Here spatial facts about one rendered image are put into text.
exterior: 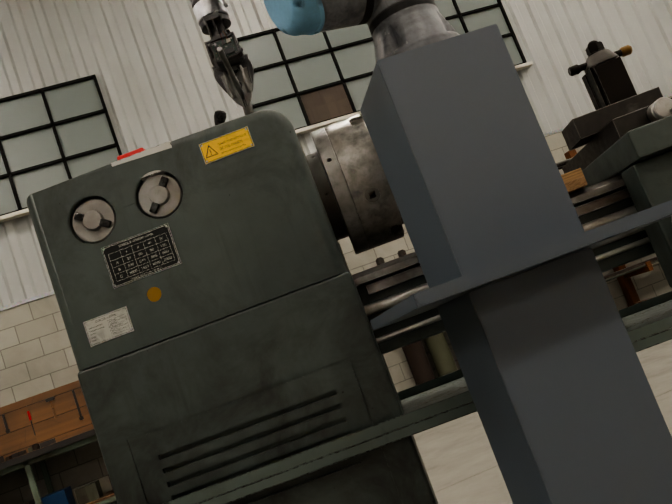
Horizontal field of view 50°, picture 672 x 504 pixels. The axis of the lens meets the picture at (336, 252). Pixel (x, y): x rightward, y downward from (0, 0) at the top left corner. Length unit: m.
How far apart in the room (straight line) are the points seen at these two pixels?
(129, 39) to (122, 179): 7.75
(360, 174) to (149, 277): 0.50
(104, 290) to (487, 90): 0.88
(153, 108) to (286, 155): 7.44
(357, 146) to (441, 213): 0.61
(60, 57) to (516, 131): 8.41
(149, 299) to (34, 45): 7.99
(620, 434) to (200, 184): 0.93
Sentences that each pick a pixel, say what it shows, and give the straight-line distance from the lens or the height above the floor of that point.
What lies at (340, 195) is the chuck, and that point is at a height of 1.04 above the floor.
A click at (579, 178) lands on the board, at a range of 1.64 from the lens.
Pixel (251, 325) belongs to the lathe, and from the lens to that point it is 1.50.
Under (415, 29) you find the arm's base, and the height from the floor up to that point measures 1.14.
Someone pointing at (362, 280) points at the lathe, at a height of 0.84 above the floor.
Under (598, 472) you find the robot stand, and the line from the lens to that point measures 1.11.
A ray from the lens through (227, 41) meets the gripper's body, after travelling 1.71.
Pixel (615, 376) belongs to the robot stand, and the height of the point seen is 0.55.
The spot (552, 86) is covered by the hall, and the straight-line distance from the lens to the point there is 10.12.
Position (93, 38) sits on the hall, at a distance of 9.34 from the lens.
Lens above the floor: 0.71
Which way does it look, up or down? 8 degrees up
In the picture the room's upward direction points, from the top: 20 degrees counter-clockwise
